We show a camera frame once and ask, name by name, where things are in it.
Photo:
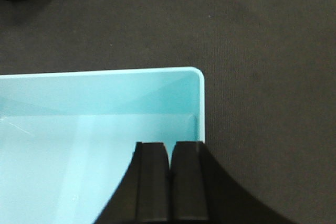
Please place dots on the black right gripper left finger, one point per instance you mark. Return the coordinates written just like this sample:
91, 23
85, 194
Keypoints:
142, 195

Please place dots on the light teal plastic bin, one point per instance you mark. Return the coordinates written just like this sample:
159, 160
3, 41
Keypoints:
68, 138

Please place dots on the dark grey conveyor belt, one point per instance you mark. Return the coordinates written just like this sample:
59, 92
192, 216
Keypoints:
269, 68

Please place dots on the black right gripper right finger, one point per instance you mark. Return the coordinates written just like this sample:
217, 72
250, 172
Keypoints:
203, 192

